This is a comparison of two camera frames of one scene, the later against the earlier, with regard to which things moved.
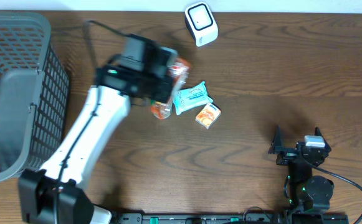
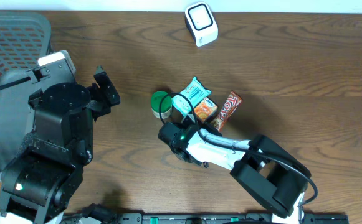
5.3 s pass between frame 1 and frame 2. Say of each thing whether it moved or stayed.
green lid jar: stayed
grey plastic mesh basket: stayed
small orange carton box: moved
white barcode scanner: stayed
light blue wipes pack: moved
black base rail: stayed
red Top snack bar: moved
